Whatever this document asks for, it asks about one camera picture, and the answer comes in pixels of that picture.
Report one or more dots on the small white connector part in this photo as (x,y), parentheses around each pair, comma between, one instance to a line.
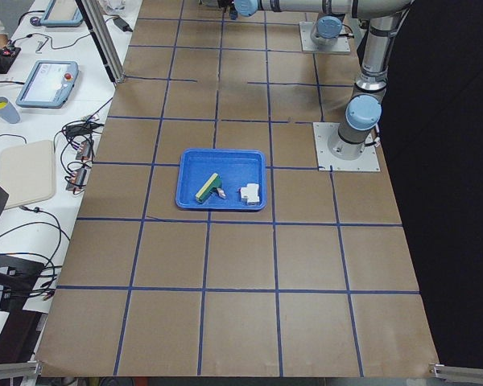
(221,193)

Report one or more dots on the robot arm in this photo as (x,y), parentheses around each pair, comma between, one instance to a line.
(385,18)

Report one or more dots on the beige pad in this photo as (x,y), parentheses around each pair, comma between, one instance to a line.
(28,173)

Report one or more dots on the green yellow terminal block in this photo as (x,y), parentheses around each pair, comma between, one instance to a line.
(210,186)

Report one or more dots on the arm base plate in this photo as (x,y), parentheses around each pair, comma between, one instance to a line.
(333,154)
(311,42)

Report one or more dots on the aluminium frame post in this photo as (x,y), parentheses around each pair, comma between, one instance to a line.
(91,13)

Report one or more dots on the black power adapter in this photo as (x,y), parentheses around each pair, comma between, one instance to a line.
(122,24)

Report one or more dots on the blue plastic tray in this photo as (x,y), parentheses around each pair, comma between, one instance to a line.
(235,167)

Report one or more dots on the white circuit breaker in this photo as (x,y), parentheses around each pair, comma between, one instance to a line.
(250,194)

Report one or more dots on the blue teach pendant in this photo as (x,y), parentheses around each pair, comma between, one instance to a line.
(49,84)
(61,13)

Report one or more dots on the blue plastic cup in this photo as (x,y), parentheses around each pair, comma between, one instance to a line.
(8,111)

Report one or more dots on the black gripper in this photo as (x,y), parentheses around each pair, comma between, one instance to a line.
(226,4)

